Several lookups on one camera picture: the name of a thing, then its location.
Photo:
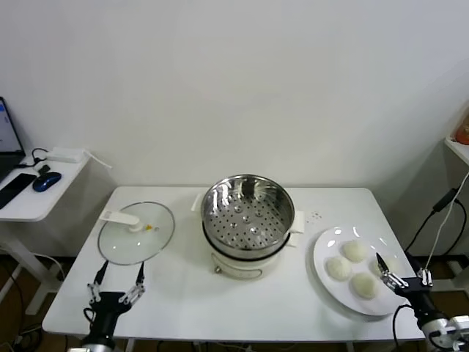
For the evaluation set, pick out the white side desk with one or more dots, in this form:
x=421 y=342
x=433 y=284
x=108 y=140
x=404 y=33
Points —
x=44 y=205

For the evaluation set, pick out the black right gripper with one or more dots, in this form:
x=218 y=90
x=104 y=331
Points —
x=419 y=293

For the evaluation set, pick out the white round plate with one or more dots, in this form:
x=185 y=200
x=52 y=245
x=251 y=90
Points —
x=324 y=253

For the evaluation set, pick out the black laptop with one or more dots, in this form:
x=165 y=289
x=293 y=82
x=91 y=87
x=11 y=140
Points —
x=7 y=124

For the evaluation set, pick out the white shelf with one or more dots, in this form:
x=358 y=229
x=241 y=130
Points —
x=458 y=146

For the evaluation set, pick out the stainless steel steamer basket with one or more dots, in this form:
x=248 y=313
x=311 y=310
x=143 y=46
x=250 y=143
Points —
x=220 y=205

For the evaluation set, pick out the white rectangular box device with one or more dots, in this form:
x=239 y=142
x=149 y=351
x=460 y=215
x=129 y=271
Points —
x=64 y=154

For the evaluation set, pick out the black smartphone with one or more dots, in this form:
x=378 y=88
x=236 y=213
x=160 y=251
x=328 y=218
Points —
x=14 y=187

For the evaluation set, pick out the blue computer mouse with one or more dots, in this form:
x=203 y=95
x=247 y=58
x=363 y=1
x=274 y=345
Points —
x=45 y=181

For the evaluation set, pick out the orange packaged item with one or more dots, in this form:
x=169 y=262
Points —
x=463 y=133

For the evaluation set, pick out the white steamed baozi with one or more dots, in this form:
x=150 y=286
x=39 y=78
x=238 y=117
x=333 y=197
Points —
x=364 y=286
x=354 y=252
x=392 y=263
x=339 y=268

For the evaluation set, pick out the cream electric pot base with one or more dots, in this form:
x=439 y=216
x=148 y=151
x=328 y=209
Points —
x=238 y=269

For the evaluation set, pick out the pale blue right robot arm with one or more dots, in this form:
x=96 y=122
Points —
x=439 y=330

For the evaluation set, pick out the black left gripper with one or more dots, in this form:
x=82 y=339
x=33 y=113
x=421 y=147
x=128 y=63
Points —
x=106 y=300

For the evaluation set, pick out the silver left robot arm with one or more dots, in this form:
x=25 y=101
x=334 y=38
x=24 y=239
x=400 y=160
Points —
x=97 y=344

